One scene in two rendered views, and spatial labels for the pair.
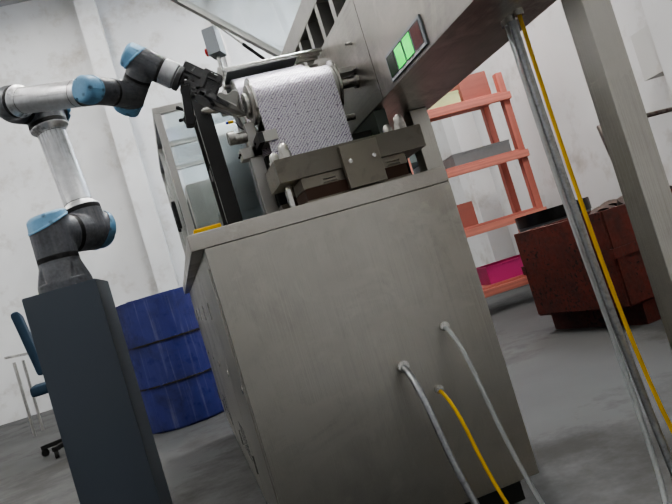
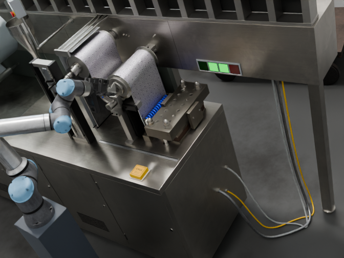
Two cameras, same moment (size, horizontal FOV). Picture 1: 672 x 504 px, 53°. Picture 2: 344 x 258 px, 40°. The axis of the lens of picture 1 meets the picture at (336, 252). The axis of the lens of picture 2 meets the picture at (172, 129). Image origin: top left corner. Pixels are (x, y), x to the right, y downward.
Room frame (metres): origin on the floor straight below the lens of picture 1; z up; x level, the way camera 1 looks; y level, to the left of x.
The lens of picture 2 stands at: (0.06, 1.01, 2.49)
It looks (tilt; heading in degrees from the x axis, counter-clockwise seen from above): 38 degrees down; 329
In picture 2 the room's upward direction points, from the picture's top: 20 degrees counter-clockwise
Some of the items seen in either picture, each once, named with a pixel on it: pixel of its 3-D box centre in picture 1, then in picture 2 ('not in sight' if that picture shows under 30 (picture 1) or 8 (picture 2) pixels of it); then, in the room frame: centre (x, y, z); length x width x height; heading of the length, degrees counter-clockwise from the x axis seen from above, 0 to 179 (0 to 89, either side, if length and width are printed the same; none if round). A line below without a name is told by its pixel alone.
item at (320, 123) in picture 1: (309, 134); (149, 94); (1.89, -0.02, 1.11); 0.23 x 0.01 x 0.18; 104
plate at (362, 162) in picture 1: (362, 163); (195, 115); (1.69, -0.13, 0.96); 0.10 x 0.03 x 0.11; 104
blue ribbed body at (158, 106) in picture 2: not in sight; (157, 107); (1.86, -0.03, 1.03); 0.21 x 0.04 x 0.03; 104
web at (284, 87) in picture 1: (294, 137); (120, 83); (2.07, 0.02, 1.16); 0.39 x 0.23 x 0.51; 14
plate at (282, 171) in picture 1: (344, 159); (177, 109); (1.78, -0.09, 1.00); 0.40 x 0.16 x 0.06; 104
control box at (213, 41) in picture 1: (212, 43); (15, 7); (2.46, 0.21, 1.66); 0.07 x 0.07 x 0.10; 79
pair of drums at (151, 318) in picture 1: (188, 349); not in sight; (5.36, 1.34, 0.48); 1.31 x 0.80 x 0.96; 7
